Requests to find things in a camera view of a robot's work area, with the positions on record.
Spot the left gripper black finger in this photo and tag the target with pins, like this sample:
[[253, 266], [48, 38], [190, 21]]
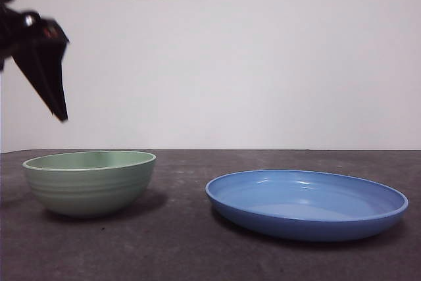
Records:
[[36, 73], [54, 73]]

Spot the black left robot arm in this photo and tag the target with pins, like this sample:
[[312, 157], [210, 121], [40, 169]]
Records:
[[6, 35]]

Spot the blue round plate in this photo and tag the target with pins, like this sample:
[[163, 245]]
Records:
[[306, 225]]

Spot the green ribbed bowl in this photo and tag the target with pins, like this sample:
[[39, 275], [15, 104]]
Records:
[[89, 195]]

